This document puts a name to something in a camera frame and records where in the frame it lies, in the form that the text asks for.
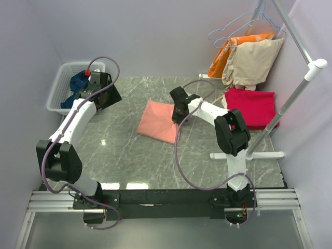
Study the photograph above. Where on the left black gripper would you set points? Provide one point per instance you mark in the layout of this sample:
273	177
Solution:
115	98

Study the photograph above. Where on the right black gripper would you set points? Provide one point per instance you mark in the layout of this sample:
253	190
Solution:
175	118

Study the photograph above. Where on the pink t-shirt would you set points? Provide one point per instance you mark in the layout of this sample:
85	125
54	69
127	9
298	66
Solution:
156	122

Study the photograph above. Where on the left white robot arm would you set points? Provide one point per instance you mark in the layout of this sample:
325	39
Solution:
57	157

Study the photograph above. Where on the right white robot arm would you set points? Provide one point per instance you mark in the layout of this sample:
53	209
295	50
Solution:
232	136

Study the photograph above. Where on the blue t-shirt in basket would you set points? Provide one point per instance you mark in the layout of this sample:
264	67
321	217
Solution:
77	82

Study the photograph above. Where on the white plastic laundry basket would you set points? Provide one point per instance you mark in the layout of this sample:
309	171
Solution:
60	90

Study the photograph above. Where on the orange hanging garment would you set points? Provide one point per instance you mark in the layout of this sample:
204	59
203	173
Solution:
217	67

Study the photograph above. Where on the red folded t-shirt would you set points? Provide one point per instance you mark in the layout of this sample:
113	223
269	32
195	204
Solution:
256	107

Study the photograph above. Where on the beige hanging garment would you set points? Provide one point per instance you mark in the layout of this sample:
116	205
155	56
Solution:
250	63

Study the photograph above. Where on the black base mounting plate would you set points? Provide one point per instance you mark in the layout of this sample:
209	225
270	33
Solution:
165	203

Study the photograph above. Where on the white metal clothes rack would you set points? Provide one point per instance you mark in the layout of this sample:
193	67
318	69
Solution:
291	72

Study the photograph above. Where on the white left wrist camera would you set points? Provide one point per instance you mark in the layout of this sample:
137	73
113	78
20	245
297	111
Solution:
96	70

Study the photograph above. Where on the aluminium rail frame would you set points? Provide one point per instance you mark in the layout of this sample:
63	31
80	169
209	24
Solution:
267	199

